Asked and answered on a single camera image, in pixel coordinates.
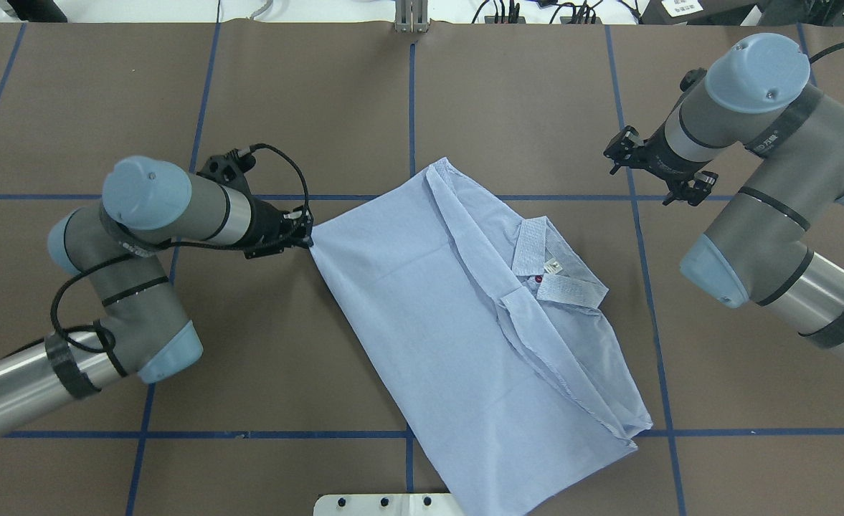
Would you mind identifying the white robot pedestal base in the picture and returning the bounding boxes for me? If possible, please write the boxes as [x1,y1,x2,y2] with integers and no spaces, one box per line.
[313,493,465,515]

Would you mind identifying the grey box with label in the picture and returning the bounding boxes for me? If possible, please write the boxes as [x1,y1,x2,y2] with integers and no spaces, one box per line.
[639,1,760,27]

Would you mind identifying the light blue striped shirt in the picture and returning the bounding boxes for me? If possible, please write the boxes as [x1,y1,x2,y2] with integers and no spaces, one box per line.
[310,159,653,515]

